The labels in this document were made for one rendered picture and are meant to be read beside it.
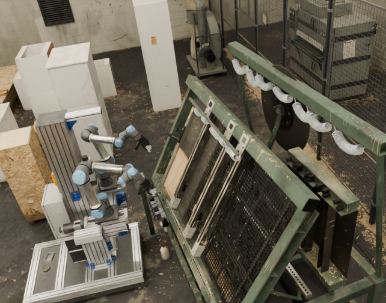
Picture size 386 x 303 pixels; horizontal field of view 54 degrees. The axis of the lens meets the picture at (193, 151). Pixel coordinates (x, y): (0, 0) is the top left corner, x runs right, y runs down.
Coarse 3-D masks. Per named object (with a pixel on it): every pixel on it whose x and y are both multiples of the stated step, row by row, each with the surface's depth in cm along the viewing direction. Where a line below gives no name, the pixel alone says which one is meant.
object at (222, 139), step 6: (192, 102) 344; (198, 108) 332; (204, 114) 322; (210, 120) 313; (210, 132) 318; (222, 138) 289; (222, 144) 296; (228, 144) 280; (234, 150) 272; (234, 156) 289
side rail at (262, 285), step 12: (300, 216) 234; (312, 216) 239; (288, 228) 241; (300, 228) 244; (288, 240) 239; (300, 240) 244; (276, 252) 247; (288, 252) 251; (276, 264) 258; (264, 276) 253; (276, 276) 255; (252, 288) 261; (264, 288) 265; (252, 300) 259; (264, 300) 263
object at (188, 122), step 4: (192, 112) 391; (188, 116) 397; (192, 116) 393; (188, 120) 395; (188, 124) 397; (188, 128) 399; (184, 132) 400; (184, 136) 402; (180, 140) 403; (180, 144) 406; (176, 148) 408; (176, 152) 409; (172, 156) 414; (172, 160) 412; (168, 164) 418; (172, 164) 415; (168, 168) 416; (168, 172) 419; (164, 176) 422; (164, 180) 422
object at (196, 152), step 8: (208, 104) 350; (208, 112) 347; (208, 128) 355; (200, 136) 361; (208, 136) 359; (200, 144) 361; (192, 152) 367; (200, 152) 365; (192, 160) 367; (192, 168) 372; (184, 176) 374; (184, 184) 378; (176, 192) 382; (176, 200) 385; (176, 208) 390
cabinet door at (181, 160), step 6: (180, 150) 403; (180, 156) 401; (174, 162) 411; (180, 162) 399; (186, 162) 386; (174, 168) 409; (180, 168) 396; (168, 174) 419; (174, 174) 406; (180, 174) 394; (168, 180) 416; (174, 180) 404; (168, 186) 413; (174, 186) 401; (168, 192) 410
